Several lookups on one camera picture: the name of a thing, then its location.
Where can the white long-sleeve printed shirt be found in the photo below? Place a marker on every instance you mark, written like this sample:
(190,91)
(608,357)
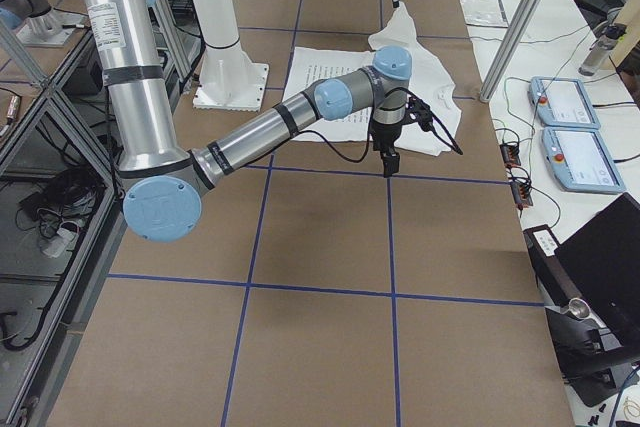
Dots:
(429,81)

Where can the aluminium frame post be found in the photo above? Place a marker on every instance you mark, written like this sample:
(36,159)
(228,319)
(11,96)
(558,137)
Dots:
(523,14)

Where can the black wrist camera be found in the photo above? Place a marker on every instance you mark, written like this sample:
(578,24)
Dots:
(420,112)

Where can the grey water bottle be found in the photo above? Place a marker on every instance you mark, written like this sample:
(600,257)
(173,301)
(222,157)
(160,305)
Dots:
(602,48)

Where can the blue teach pendant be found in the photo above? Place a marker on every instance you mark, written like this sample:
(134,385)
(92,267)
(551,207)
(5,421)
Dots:
(562,102)
(580,161)

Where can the lower blue teach pendant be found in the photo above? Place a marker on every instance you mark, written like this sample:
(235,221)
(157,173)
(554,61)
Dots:
(580,161)

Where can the orange black adapter board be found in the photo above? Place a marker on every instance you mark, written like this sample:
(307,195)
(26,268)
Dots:
(510,154)

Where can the clear plastic bag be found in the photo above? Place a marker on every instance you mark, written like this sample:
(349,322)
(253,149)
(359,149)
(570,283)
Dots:
(484,13)

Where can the black laptop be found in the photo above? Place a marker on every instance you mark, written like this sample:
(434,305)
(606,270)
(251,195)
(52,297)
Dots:
(602,260)

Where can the upper blue teach pendant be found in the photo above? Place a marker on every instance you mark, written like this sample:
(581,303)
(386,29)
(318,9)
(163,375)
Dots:
(562,102)

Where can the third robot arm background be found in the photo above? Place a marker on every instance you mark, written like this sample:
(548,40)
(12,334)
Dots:
(38,23)

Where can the black power supply box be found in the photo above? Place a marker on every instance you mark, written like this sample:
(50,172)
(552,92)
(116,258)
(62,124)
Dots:
(86,79)

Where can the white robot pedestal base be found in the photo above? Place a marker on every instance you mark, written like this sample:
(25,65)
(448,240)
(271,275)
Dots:
(230,80)

